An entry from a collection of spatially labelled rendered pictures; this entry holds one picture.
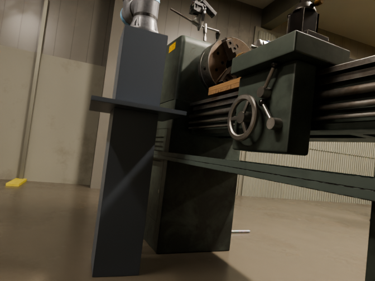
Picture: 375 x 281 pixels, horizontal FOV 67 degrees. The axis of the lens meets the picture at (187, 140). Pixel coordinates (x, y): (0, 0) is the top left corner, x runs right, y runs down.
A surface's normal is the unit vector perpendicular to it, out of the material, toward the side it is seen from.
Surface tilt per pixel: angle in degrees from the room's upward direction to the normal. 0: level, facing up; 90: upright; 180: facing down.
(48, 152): 90
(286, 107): 90
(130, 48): 90
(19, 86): 90
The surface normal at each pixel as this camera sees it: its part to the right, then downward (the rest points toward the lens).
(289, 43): -0.90, -0.12
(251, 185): 0.34, 0.00
